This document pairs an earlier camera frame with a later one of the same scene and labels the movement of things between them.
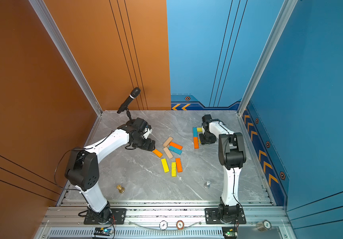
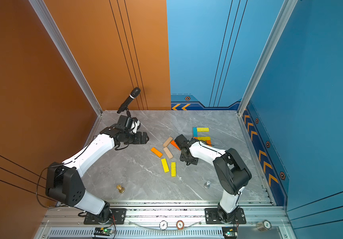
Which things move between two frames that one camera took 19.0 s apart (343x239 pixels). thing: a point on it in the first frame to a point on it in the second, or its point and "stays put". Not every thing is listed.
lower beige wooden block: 168,152 stays put
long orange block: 174,145 stays put
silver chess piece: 207,184 stays put
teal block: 195,132 stays put
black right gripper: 203,141 to 182,158
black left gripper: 148,147 to 140,140
